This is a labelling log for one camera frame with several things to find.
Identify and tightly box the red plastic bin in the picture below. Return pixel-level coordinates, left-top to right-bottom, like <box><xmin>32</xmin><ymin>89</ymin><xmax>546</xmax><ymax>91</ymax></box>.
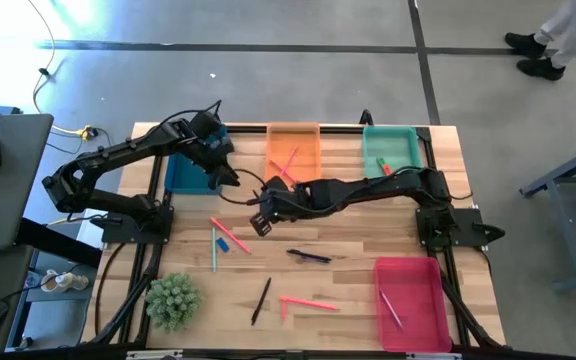
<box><xmin>373</xmin><ymin>255</ymin><xmax>454</xmax><ymax>354</ymax></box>

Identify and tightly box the black aluminium table frame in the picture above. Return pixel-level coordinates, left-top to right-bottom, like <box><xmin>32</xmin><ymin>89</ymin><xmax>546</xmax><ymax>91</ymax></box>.
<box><xmin>81</xmin><ymin>108</ymin><xmax>508</xmax><ymax>351</ymax></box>

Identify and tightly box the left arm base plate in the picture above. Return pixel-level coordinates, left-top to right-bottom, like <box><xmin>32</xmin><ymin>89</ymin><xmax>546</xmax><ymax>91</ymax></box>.
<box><xmin>89</xmin><ymin>203</ymin><xmax>176</xmax><ymax>247</ymax></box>

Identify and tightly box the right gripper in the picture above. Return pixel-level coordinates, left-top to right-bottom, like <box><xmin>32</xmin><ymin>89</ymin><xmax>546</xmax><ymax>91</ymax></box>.
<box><xmin>249</xmin><ymin>175</ymin><xmax>314</xmax><ymax>240</ymax></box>

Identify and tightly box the black desk crossbar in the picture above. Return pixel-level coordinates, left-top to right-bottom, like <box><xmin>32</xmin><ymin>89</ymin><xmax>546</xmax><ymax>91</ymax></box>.
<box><xmin>15</xmin><ymin>217</ymin><xmax>104</xmax><ymax>269</ymax></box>

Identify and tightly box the dark blue plastic bin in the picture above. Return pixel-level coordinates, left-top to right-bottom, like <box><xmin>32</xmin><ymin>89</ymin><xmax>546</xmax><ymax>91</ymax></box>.
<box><xmin>163</xmin><ymin>123</ymin><xmax>230</xmax><ymax>196</ymax></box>

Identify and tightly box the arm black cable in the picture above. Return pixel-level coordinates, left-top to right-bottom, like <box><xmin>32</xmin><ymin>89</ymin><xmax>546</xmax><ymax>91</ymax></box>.
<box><xmin>159</xmin><ymin>99</ymin><xmax>223</xmax><ymax>127</ymax></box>
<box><xmin>216</xmin><ymin>167</ymin><xmax>270</xmax><ymax>206</ymax></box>

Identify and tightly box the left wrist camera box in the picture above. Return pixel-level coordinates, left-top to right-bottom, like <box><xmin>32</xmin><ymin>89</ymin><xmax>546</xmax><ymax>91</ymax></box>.
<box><xmin>191</xmin><ymin>110</ymin><xmax>222</xmax><ymax>135</ymax></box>

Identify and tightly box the matte black pen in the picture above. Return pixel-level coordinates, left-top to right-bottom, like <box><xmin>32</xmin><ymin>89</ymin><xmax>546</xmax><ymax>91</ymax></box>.
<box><xmin>250</xmin><ymin>276</ymin><xmax>273</xmax><ymax>327</ymax></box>

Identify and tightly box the grey side table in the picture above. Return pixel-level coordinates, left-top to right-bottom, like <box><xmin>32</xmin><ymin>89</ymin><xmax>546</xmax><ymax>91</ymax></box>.
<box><xmin>519</xmin><ymin>138</ymin><xmax>576</xmax><ymax>294</ymax></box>

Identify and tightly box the grey desk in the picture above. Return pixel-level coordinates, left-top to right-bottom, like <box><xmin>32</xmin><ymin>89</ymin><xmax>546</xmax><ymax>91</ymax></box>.
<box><xmin>0</xmin><ymin>112</ymin><xmax>55</xmax><ymax>252</ymax></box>

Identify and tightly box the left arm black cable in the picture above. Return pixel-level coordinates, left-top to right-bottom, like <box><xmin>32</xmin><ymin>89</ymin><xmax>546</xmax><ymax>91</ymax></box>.
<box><xmin>159</xmin><ymin>99</ymin><xmax>223</xmax><ymax>127</ymax></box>

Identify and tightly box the black click pen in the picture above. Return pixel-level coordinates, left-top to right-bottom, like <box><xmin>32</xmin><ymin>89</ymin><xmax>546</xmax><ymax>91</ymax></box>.
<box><xmin>285</xmin><ymin>248</ymin><xmax>333</xmax><ymax>264</ymax></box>

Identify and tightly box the orange plastic bin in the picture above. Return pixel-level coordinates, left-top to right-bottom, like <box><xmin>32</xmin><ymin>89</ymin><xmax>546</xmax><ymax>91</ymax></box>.
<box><xmin>264</xmin><ymin>121</ymin><xmax>323</xmax><ymax>186</ymax></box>

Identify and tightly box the clear pen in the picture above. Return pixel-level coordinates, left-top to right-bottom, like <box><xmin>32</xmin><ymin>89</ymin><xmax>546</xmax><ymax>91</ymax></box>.
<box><xmin>378</xmin><ymin>289</ymin><xmax>405</xmax><ymax>331</ymax></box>

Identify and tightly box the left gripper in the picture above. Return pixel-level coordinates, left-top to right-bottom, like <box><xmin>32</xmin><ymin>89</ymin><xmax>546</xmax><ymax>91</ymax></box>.
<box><xmin>195</xmin><ymin>130</ymin><xmax>242</xmax><ymax>190</ymax></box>

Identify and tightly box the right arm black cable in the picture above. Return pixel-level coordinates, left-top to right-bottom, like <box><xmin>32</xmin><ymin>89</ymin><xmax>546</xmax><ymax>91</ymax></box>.
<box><xmin>216</xmin><ymin>167</ymin><xmax>270</xmax><ymax>206</ymax></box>

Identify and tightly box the teal plastic bin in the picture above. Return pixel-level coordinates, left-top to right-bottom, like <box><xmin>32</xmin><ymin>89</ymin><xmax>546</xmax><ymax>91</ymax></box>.
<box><xmin>361</xmin><ymin>124</ymin><xmax>425</xmax><ymax>180</ymax></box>

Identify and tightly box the green artificial plant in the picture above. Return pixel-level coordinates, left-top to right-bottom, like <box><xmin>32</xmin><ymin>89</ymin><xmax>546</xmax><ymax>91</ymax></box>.
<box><xmin>144</xmin><ymin>271</ymin><xmax>204</xmax><ymax>335</ymax></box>

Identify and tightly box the white box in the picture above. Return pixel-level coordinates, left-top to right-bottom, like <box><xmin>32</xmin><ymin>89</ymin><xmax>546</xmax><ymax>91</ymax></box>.
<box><xmin>75</xmin><ymin>207</ymin><xmax>111</xmax><ymax>250</ymax></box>

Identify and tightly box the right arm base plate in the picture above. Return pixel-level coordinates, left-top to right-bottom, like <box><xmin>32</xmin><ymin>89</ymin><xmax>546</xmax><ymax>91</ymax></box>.
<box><xmin>414</xmin><ymin>207</ymin><xmax>507</xmax><ymax>250</ymax></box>

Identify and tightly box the person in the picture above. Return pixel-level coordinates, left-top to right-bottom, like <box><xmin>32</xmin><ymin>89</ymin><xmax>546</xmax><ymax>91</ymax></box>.
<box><xmin>504</xmin><ymin>0</ymin><xmax>576</xmax><ymax>82</ymax></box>

